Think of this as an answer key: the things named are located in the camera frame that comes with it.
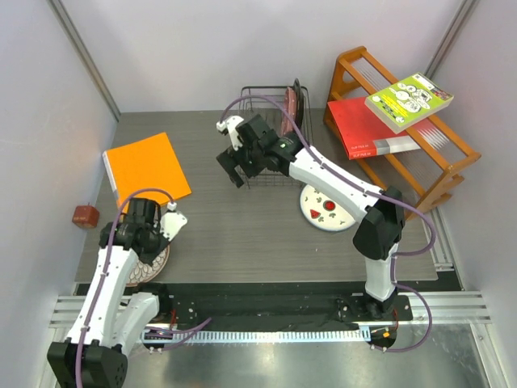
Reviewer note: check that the aluminium rail frame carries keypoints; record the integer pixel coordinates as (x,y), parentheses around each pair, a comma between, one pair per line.
(436,304)

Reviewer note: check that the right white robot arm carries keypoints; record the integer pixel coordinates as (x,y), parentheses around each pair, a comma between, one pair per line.
(380,219)

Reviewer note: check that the brown floral pattern plate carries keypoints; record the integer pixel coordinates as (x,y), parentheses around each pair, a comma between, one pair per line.
(143,273)

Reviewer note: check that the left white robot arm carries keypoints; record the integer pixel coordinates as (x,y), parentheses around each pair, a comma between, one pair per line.
(95,351)

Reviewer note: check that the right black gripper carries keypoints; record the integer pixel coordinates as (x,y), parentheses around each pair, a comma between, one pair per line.
(229,159)

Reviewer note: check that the orange folder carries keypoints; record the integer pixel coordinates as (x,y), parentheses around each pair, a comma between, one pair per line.
(149,163)

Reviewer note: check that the red file folder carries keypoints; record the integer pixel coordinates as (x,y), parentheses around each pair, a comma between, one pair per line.
(363,134)

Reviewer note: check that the orange wooden shelf rack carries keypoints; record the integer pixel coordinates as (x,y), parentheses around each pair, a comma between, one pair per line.
(431,172)

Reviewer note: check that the small brown red block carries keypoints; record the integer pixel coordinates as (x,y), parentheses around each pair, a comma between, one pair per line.
(85,216)

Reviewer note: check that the white watermelon pattern plate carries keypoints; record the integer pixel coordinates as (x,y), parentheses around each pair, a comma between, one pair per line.
(322,212)

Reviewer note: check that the green cover book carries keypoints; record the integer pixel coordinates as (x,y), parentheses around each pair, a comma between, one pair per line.
(408,101)

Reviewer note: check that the pink polka dot plate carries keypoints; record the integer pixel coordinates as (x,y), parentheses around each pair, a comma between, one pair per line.
(290,106)

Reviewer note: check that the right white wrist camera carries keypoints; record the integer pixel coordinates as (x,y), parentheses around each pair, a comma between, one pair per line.
(228,127)

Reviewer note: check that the black rimmed beige plate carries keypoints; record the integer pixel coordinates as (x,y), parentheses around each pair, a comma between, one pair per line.
(299,101)

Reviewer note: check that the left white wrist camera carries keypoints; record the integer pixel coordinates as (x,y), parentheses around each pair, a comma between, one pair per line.
(172,221)

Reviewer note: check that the black wire dish rack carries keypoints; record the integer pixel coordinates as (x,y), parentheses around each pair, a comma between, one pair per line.
(274,117)

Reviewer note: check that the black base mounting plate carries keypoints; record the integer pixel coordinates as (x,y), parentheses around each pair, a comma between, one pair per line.
(257,302)

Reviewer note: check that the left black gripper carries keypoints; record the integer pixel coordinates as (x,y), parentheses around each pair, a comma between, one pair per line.
(155,228)

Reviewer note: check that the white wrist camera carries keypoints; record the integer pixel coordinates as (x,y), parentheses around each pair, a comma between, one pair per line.
(172,221)
(228,127)

